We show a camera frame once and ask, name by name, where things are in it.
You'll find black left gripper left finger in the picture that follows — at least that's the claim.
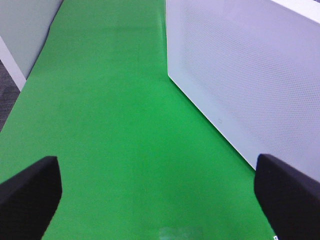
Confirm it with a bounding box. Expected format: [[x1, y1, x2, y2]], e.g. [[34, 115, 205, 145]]
[[0, 156, 62, 240]]

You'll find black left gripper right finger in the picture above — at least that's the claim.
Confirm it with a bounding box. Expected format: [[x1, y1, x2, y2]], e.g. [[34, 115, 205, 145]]
[[253, 154, 320, 240]]

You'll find white microwave door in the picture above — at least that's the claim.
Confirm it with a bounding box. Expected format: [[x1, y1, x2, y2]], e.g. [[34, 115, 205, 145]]
[[165, 0, 320, 180]]

